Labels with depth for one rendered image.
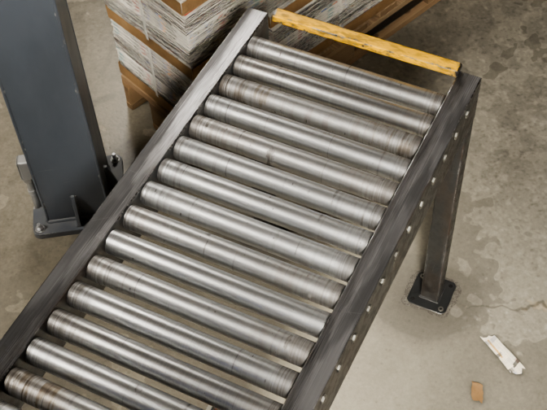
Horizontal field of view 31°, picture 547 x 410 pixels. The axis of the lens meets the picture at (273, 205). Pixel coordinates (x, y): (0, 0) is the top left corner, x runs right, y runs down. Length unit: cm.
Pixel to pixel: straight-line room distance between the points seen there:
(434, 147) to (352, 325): 44
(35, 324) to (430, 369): 118
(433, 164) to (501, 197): 102
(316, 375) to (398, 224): 35
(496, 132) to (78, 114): 128
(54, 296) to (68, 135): 91
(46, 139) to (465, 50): 143
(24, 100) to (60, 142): 18
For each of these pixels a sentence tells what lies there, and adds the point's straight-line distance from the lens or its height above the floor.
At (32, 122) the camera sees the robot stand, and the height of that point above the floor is 43.
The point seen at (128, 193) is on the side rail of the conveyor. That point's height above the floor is 80.
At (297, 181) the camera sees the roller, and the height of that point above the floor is 80.
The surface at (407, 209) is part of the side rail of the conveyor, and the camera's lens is 191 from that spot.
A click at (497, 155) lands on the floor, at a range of 309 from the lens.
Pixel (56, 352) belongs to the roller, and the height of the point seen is 80.
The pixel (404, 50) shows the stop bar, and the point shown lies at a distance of 217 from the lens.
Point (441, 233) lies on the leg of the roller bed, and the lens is 250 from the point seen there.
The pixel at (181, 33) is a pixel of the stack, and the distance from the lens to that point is 266.
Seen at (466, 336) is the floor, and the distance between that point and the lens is 270.
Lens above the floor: 230
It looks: 52 degrees down
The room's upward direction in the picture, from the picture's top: 3 degrees counter-clockwise
